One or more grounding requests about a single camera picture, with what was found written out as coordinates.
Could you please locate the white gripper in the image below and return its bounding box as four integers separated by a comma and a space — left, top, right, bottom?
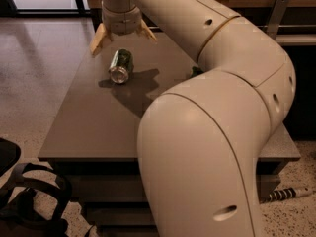
89, 7, 157, 56

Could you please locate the green aluminium can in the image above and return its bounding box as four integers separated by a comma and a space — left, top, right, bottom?
109, 49, 134, 84

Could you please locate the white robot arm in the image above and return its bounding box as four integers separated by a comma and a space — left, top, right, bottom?
102, 0, 296, 237

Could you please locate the green and yellow sponge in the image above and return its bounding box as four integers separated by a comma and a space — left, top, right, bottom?
191, 66, 203, 78

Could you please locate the grey drawer cabinet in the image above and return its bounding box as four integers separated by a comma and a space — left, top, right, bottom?
37, 32, 301, 237

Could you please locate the right metal shelf bracket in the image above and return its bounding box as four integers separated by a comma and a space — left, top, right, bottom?
266, 0, 290, 40

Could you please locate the grey wall shelf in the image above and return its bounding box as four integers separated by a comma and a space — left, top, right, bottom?
276, 35, 316, 46

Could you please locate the striped black white cable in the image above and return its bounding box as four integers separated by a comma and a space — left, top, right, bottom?
263, 187, 313, 203

